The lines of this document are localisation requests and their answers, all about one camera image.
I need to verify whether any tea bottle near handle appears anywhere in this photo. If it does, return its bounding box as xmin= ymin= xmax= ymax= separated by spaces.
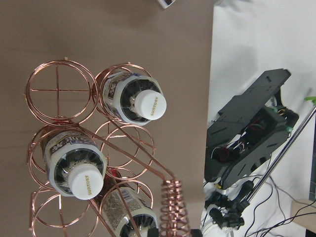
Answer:
xmin=95 ymin=169 xmax=157 ymax=237

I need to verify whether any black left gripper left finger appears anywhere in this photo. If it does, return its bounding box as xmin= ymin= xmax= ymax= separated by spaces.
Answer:
xmin=147 ymin=228 xmax=159 ymax=237

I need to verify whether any black device chassis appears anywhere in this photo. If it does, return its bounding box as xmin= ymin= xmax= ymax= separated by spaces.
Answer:
xmin=204 ymin=69 xmax=299 ymax=190

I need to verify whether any tea bottle middle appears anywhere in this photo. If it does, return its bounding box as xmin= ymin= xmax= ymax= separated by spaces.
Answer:
xmin=41 ymin=130 xmax=108 ymax=200

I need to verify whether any tea bottle front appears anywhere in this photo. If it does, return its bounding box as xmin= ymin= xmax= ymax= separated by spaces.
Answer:
xmin=102 ymin=71 xmax=167 ymax=126

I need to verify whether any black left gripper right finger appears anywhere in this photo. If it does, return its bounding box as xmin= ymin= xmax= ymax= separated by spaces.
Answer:
xmin=190 ymin=229 xmax=202 ymax=237

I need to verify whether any copper wire bottle basket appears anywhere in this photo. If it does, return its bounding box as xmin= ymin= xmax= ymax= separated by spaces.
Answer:
xmin=25 ymin=60 xmax=191 ymax=237

